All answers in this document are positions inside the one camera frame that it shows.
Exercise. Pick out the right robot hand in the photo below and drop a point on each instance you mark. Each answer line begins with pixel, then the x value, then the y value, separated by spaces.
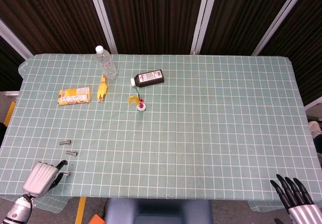
pixel 302 212

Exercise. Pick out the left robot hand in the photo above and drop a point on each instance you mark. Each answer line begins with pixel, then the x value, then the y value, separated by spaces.
pixel 39 180

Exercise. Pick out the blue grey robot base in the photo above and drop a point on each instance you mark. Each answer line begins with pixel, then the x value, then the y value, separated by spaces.
pixel 158 211

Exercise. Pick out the orange box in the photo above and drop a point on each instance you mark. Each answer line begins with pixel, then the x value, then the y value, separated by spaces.
pixel 96 220

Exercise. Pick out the beige shoe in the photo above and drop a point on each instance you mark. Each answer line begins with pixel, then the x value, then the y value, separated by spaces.
pixel 314 128

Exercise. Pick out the yellow snack package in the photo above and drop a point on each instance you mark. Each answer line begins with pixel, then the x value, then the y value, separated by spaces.
pixel 74 95

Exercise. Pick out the yellow rubber chicken toy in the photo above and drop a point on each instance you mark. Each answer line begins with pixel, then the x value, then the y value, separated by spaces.
pixel 102 89

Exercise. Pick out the small flower toy ornament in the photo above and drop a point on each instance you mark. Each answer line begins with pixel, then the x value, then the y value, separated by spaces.
pixel 142 107

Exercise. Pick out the green checked tablecloth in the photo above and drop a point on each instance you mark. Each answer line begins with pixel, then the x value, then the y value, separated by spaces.
pixel 201 133

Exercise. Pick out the clear plastic water bottle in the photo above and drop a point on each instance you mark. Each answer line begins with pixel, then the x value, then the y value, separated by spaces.
pixel 107 64

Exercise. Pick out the dark brown bottle white cap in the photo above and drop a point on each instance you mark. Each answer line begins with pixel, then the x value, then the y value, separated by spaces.
pixel 151 79

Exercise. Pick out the dark brown partition panel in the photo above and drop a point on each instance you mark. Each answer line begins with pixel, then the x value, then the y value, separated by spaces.
pixel 246 15
pixel 307 45
pixel 50 15
pixel 151 15

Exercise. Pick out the white partition post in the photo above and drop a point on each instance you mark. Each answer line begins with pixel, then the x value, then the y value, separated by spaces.
pixel 279 20
pixel 201 20
pixel 103 20
pixel 13 41

